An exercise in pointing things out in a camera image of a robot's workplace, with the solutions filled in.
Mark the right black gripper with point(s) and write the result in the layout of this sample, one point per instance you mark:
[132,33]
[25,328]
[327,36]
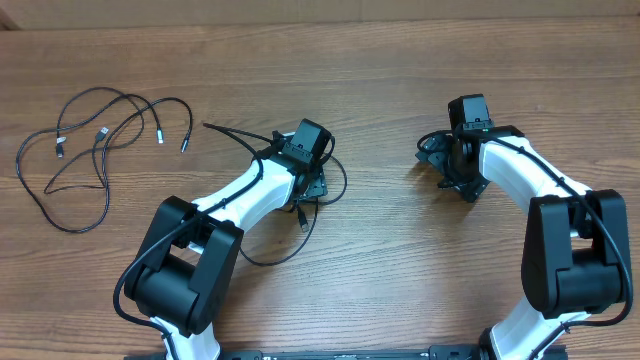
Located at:
[439,160]

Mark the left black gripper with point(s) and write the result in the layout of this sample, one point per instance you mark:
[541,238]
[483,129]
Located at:
[314,188]

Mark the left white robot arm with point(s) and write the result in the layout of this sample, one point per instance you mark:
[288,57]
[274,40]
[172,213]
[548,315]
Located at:
[180,276]

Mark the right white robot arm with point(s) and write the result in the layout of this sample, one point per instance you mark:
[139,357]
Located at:
[576,266]

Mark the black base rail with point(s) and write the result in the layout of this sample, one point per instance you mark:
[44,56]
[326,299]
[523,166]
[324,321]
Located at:
[350,354]

